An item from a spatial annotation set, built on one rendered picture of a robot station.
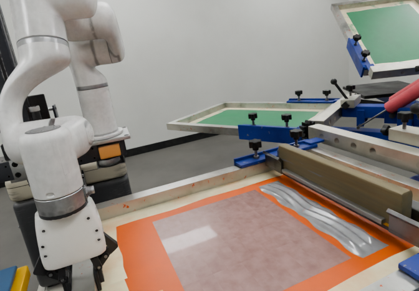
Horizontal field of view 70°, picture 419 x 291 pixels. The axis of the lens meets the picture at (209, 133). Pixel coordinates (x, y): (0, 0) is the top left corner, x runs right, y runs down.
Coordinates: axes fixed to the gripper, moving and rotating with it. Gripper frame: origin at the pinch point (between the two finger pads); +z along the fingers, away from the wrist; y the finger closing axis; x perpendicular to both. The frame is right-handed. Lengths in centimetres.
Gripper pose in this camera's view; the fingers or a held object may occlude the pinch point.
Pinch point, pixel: (84, 281)
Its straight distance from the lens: 64.4
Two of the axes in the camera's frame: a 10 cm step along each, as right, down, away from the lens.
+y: -9.1, 2.1, -3.5
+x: 3.9, 2.1, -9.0
